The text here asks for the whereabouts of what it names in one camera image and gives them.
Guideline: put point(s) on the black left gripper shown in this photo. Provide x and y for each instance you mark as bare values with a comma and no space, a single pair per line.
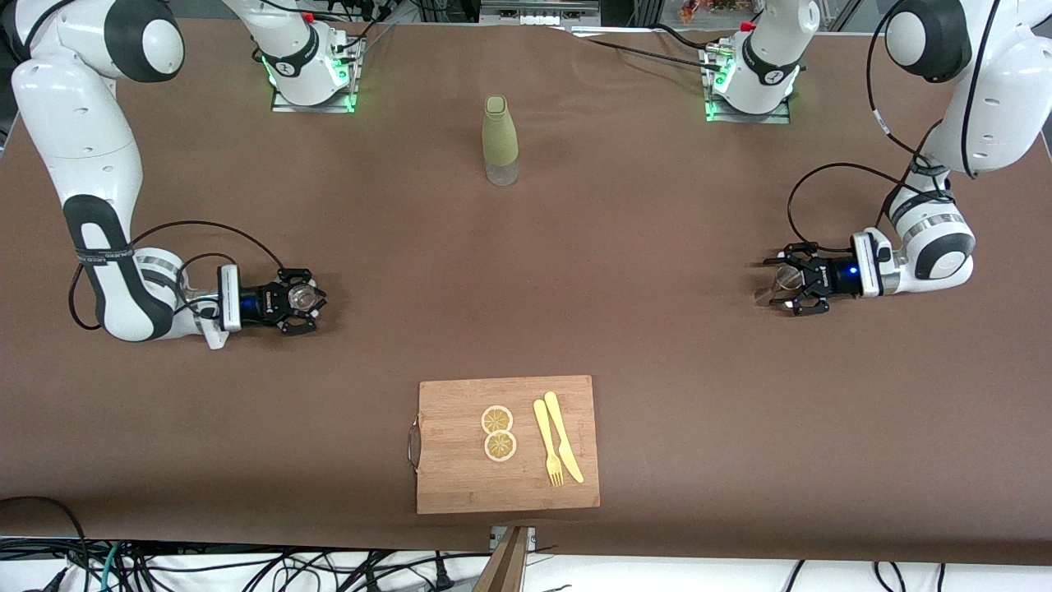
830,277

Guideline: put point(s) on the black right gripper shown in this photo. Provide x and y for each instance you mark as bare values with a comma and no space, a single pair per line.
261,302

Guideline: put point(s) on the small glass measuring cup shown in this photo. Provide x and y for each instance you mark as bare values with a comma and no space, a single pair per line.
306,298

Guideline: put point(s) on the steel double jigger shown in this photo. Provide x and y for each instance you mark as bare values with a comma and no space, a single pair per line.
768,293

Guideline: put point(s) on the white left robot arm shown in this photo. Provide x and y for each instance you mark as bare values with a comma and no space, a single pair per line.
994,99

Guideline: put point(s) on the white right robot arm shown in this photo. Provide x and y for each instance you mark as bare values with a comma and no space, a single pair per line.
82,123

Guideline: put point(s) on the brown table cover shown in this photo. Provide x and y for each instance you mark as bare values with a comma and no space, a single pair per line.
205,411

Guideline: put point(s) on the lemon slice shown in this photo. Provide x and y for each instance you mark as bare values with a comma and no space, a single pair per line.
500,446
497,420

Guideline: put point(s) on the wooden cutting board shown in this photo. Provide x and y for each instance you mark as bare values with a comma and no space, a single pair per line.
460,477

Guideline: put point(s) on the green sleeved glass bottle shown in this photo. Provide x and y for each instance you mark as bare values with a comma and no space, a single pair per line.
499,140

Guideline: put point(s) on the yellow plastic fork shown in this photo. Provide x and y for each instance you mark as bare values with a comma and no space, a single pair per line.
544,432

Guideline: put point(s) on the colourful packaged items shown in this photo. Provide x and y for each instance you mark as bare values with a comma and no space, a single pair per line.
715,10

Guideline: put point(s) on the yellow plastic knife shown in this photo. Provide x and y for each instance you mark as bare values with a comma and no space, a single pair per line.
562,436

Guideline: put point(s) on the grey power strip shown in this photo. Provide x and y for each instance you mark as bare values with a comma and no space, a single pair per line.
538,15

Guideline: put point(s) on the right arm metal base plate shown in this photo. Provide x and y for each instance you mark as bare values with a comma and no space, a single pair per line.
345,105

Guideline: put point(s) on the metal bracket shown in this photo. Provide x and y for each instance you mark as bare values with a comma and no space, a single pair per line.
496,534

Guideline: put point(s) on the wooden post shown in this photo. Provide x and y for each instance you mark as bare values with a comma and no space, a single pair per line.
505,571

